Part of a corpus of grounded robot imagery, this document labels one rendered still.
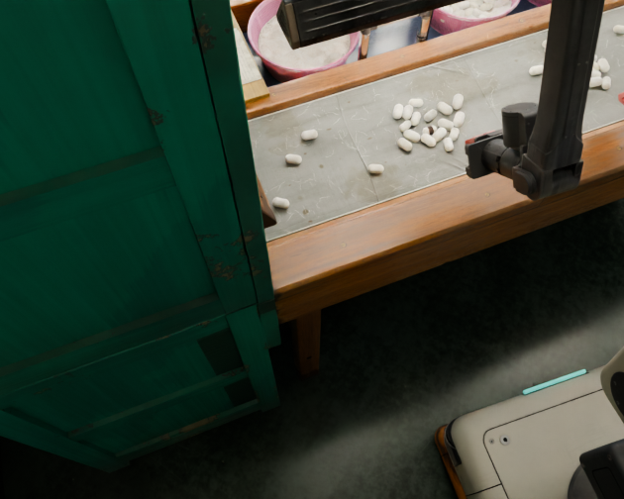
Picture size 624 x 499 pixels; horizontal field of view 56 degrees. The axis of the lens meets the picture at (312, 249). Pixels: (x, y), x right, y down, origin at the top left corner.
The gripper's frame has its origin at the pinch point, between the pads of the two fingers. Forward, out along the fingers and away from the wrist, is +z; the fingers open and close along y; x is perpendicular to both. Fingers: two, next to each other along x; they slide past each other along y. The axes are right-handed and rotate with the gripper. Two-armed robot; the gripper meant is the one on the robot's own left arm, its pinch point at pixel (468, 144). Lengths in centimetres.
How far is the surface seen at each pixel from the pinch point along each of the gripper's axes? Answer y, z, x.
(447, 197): 4.8, 2.4, 10.2
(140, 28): 52, -49, -36
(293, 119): 26.0, 28.5, -7.9
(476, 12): -28, 39, -17
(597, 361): -48, 25, 91
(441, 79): -9.7, 27.1, -6.9
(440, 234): 9.8, -2.6, 14.9
